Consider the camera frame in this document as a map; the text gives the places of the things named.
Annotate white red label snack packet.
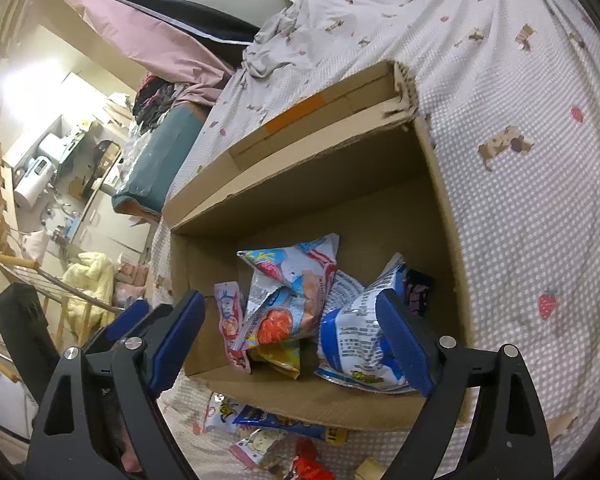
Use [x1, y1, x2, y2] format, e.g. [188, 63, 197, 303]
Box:
[203, 394, 246, 433]

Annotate teal padded bed end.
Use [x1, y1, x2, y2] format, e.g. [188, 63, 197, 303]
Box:
[112, 105, 208, 216]

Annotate dark purple snack packet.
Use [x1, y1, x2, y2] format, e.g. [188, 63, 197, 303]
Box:
[405, 269, 435, 317]

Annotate white and blue snack packet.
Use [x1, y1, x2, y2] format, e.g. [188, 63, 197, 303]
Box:
[316, 260, 426, 395]

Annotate striped white snack packet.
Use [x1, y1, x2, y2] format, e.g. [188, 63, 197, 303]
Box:
[236, 232, 341, 301]

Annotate black curtain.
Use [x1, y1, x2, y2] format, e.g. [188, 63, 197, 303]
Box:
[40, 0, 261, 43]

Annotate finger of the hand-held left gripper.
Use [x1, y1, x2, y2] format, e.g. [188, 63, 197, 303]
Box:
[105, 300, 151, 344]
[130, 304, 175, 343]

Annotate pile of dark clothes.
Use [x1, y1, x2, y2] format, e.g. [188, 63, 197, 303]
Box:
[132, 74, 191, 131]

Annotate orange picture snack packet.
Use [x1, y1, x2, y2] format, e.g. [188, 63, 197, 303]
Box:
[232, 285, 326, 353]

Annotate red strip snack packet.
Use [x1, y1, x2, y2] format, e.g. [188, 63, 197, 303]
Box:
[214, 281, 252, 375]

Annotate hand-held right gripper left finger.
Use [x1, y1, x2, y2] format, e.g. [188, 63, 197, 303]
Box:
[25, 290, 206, 480]

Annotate wooden drying rack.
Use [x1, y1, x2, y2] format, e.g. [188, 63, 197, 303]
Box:
[0, 240, 126, 351]

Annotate pink curtain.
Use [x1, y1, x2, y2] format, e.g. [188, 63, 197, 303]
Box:
[45, 0, 236, 106]

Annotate white cylindrical container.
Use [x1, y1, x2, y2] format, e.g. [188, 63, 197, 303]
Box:
[40, 135, 63, 161]

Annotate white kitchen base cabinets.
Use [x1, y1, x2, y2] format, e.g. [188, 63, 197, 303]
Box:
[72, 180, 156, 261]

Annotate white water heater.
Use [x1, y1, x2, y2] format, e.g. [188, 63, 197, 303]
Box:
[14, 156, 56, 208]

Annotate cardboard box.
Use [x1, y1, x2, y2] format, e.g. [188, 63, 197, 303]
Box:
[162, 60, 476, 433]

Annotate yellow cloth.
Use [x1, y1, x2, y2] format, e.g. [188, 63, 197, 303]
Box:
[61, 251, 116, 331]

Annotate yellow cartoon snack packet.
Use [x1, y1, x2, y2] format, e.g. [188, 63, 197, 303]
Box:
[250, 342, 301, 381]

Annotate pink and white snack packet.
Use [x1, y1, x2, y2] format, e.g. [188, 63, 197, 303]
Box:
[228, 427, 286, 471]

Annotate pile of white clothes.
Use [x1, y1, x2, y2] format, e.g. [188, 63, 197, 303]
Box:
[122, 130, 151, 181]

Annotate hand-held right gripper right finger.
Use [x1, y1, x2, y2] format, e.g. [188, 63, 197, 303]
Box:
[375, 290, 556, 480]

